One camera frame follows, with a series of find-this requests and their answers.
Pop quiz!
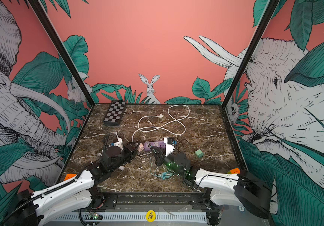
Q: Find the teal USB cable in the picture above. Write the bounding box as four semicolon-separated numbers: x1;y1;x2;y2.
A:
149;156;174;181

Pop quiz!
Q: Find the pink USB charger cube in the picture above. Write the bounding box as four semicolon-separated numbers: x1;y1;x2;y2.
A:
137;143;144;152

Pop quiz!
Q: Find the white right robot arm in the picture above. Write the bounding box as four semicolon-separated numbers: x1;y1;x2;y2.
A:
151;146;272;219

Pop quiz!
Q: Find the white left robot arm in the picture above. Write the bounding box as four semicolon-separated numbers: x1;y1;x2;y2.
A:
0;142;140;226

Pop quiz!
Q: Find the purple power strip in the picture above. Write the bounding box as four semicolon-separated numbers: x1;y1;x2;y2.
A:
144;141;166;152

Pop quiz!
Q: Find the green cube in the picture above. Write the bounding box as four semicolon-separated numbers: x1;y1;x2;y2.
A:
195;149;204;159

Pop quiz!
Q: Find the black white chessboard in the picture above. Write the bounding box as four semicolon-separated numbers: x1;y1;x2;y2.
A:
103;100;127;126

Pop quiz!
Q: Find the yellow round sticker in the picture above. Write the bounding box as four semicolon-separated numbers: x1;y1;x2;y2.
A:
146;210;156;222

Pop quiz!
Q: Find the colourful Rubik's cube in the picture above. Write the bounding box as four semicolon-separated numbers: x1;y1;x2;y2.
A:
227;168;241;174

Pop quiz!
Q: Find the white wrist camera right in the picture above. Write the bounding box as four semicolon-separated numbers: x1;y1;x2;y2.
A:
163;137;175;156

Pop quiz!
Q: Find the white power strip cable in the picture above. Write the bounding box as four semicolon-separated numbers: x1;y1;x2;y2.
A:
131;104;191;142

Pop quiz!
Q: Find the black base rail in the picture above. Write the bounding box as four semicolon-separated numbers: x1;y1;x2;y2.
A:
97;192;229;212

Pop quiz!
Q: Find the white slotted cable duct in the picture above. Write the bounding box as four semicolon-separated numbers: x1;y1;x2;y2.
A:
51;211;208;223

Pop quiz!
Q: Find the black enclosure corner post left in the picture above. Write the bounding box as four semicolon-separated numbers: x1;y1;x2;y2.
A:
28;0;95;109

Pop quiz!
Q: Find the black enclosure corner post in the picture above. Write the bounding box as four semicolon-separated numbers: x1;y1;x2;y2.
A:
28;0;95;109
221;0;279;109

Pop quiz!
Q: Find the black enclosure corner post right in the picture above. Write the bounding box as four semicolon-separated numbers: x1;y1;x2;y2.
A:
221;0;279;109

